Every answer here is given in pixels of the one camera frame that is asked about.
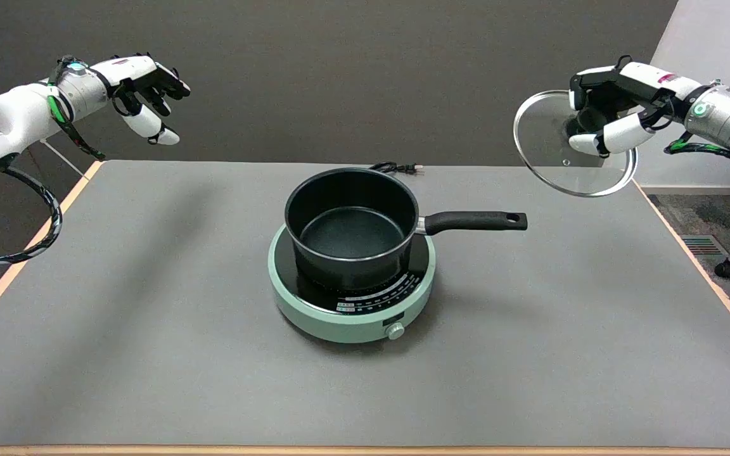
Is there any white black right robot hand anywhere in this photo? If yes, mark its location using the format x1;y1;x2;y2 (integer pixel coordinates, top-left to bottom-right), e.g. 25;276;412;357
568;56;701;158

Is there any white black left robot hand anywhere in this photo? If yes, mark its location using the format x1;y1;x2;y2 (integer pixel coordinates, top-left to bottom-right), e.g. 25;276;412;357
89;53;191;146

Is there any glass pot lid black knob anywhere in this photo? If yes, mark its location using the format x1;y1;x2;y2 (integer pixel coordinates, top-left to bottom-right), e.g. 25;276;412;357
513;90;638;197

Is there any thin white rod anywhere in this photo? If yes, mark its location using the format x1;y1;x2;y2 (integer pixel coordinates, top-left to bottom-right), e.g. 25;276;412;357
41;139;86;178

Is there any floor vent grille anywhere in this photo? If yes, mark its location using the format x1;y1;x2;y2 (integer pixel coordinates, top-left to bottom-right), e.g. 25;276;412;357
679;234;730;257

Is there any mint green induction cooker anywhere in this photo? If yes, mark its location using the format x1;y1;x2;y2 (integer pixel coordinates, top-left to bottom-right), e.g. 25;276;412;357
267;223;437;344

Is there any green black wrist cable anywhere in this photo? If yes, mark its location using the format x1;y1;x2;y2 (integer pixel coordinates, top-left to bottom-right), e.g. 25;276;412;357
47;56;107;161
664;130;730;184

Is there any black braided cable loop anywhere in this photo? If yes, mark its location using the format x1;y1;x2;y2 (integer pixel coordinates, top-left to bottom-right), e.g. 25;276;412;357
0;163;63;267

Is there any black cooker power cord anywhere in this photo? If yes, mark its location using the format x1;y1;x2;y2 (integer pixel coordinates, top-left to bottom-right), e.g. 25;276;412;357
368;161;424;175

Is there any black saucepan with handle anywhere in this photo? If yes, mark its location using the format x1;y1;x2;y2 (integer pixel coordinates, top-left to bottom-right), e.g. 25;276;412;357
284;167;528;292

